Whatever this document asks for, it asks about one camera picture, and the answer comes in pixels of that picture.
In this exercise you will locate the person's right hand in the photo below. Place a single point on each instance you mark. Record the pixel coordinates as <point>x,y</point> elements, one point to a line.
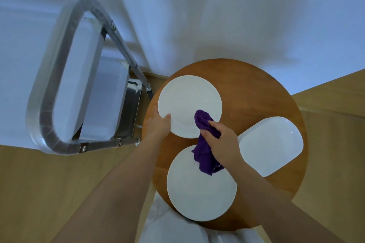
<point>225,143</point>

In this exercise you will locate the person's left hand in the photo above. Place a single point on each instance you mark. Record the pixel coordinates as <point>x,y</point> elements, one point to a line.
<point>156,129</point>

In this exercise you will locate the purple cleaning cloth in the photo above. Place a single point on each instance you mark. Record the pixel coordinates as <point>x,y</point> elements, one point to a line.
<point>204,154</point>

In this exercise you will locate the stack of white round plates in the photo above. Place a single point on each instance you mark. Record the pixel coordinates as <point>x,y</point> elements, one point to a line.
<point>188,97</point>

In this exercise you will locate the stack of white rectangular plates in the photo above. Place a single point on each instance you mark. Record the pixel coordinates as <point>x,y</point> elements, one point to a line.
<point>271,143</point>

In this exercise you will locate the white round dinner plate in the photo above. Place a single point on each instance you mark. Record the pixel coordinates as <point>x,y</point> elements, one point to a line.
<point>199,194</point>

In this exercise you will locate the steel three-tier cart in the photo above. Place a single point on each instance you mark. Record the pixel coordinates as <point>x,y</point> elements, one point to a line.
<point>20,80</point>

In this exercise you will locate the person's right forearm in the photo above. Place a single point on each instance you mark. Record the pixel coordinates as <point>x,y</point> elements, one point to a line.
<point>285,211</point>

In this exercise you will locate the person's left forearm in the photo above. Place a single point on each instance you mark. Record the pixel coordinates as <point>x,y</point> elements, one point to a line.
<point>114,194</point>

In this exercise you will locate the person's white garment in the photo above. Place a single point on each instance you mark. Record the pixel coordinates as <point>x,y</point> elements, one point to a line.
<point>171,231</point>

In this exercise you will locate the round wooden side table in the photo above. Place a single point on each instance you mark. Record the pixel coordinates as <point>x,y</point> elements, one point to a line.
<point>251,86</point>

